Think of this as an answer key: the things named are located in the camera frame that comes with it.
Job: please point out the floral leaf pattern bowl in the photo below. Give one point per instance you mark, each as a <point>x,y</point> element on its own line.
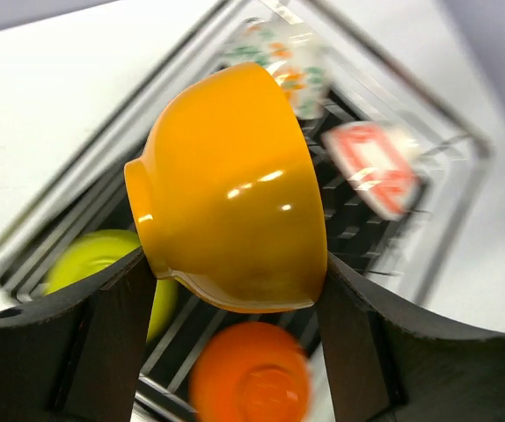
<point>293,55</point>

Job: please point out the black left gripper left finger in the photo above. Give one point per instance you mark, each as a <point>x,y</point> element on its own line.
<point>76,354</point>

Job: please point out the yellow orange plastic bowl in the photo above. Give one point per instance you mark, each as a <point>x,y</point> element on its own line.
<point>225,198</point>

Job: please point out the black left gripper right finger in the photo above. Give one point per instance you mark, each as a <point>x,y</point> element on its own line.
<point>388,359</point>

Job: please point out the white bowl red ornaments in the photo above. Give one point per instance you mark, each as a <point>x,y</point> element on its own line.
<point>376,159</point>

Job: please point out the orange bowl white inside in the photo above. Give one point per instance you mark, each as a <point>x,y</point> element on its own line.
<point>251,371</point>

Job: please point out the black drip tray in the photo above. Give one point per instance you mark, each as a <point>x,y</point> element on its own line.
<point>354,233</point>

